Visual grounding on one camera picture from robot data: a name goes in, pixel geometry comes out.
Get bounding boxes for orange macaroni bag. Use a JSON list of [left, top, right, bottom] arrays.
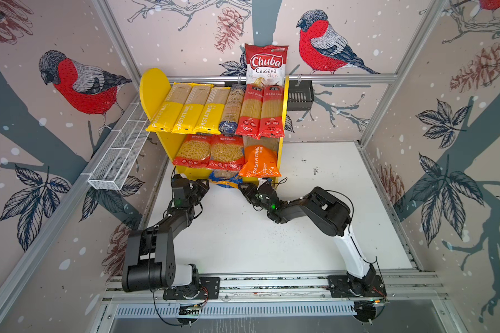
[[239, 136, 281, 178]]

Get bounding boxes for blue orange pasta bag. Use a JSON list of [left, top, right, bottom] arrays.
[[208, 169, 243, 189]]

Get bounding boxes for red macaroni bag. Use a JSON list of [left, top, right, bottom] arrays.
[[173, 135, 212, 169]]

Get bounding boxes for red short pasta bag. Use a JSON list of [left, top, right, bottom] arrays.
[[208, 135, 245, 171]]

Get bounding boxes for red spaghetti bag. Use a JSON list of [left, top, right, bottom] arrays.
[[258, 85, 285, 138], [236, 84, 264, 139]]

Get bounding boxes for yellow Pastatime spaghetti bag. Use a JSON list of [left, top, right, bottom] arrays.
[[172, 84, 213, 135], [194, 87, 231, 135], [146, 83, 193, 133]]

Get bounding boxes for blue spaghetti bag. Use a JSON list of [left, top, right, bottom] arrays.
[[219, 85, 247, 135]]

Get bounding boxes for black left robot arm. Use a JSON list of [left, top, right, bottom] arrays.
[[122, 174, 209, 293]]

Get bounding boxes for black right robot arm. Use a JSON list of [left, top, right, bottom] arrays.
[[237, 180, 384, 294]]

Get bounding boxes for Chuba cassava chips bag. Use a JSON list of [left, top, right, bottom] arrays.
[[245, 44, 288, 87]]

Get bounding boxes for white wire basket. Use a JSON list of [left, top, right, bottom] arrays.
[[88, 102, 149, 191]]

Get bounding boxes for black wall basket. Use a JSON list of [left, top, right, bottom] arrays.
[[287, 80, 315, 112]]

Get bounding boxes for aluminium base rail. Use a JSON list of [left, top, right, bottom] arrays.
[[99, 269, 449, 326]]

